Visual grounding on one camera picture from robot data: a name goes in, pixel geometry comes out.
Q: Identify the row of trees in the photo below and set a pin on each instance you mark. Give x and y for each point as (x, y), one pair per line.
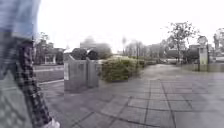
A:
(146, 50)

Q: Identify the low wall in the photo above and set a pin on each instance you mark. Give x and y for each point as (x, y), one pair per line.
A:
(213, 67)

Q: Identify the thin tree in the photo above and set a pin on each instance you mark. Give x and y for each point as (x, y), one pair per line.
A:
(180, 36)

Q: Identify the stone slab pavement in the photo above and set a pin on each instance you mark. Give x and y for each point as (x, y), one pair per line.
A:
(160, 106)

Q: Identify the person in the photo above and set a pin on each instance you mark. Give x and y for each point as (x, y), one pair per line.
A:
(20, 83)

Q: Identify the green hedge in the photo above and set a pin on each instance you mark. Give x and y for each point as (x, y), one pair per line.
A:
(118, 70)

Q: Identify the building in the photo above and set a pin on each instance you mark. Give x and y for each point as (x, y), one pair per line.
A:
(50, 57)

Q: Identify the sign pillar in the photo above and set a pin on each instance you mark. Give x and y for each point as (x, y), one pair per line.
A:
(203, 55)

